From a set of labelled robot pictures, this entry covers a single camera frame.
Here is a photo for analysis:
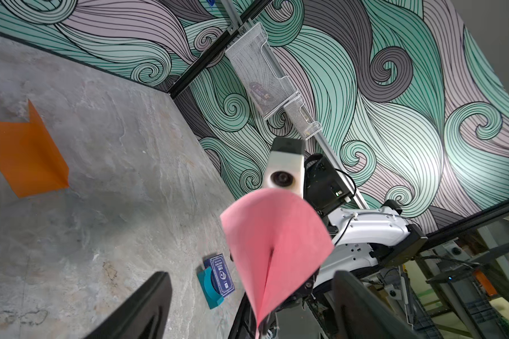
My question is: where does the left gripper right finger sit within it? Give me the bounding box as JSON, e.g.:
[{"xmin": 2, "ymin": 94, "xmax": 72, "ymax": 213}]
[{"xmin": 332, "ymin": 271, "xmax": 418, "ymax": 339}]

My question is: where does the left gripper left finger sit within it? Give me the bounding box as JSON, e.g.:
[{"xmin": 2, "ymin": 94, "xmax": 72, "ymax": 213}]
[{"xmin": 86, "ymin": 271, "xmax": 172, "ymax": 338}]

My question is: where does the pink paper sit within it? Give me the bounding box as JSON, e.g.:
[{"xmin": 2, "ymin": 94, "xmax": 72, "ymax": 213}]
[{"xmin": 221, "ymin": 189, "xmax": 335, "ymax": 323}]

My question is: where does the orange square paper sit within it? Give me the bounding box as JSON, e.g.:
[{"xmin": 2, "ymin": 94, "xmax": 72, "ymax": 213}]
[{"xmin": 0, "ymin": 102, "xmax": 69, "ymax": 199}]

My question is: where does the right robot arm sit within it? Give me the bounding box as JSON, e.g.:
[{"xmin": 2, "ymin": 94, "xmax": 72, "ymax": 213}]
[{"xmin": 298, "ymin": 153, "xmax": 427, "ymax": 295}]

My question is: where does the blue card box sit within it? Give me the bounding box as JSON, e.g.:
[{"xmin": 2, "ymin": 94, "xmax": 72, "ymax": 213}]
[{"xmin": 204, "ymin": 254, "xmax": 235, "ymax": 297}]

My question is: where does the small clear plastic bin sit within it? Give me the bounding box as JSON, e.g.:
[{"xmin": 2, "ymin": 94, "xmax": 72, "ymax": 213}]
[{"xmin": 284, "ymin": 94, "xmax": 322, "ymax": 141}]

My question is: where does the large clear plastic bin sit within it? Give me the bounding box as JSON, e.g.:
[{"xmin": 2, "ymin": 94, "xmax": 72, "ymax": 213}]
[{"xmin": 226, "ymin": 23, "xmax": 299, "ymax": 120}]

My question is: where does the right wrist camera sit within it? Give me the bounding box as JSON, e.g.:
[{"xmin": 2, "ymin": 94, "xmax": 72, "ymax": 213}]
[{"xmin": 262, "ymin": 137, "xmax": 305, "ymax": 198}]

